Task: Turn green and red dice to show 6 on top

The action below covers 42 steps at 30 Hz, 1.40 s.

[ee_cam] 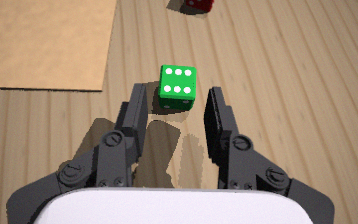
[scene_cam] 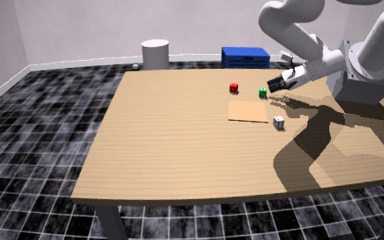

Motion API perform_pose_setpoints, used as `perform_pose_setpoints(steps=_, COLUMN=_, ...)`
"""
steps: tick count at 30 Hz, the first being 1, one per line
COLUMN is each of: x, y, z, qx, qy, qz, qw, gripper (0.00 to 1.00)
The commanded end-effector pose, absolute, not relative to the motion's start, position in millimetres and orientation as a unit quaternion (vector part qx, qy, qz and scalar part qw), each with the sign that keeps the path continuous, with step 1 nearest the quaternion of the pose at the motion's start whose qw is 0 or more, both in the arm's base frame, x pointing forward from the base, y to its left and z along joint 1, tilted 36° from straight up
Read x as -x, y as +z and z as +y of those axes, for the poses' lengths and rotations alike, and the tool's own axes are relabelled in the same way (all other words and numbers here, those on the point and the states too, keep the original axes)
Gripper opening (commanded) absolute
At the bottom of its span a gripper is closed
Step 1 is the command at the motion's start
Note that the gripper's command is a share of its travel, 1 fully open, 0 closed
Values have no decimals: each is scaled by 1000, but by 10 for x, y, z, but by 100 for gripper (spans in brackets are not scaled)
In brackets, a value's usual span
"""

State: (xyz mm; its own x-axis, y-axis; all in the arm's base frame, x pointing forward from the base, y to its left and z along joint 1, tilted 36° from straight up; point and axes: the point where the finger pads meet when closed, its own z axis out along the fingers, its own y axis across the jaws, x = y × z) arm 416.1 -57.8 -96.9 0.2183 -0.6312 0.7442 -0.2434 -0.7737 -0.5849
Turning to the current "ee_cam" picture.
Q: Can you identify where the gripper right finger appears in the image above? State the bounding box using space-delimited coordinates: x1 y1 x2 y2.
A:
204 87 335 224

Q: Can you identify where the red die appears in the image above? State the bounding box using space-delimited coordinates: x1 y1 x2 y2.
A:
186 0 215 12

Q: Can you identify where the peach flat mat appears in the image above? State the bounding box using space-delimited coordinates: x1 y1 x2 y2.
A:
0 0 118 92

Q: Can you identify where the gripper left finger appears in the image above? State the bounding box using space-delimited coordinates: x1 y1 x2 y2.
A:
8 83 148 224

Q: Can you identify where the green die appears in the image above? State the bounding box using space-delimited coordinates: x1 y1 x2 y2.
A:
158 65 196 110

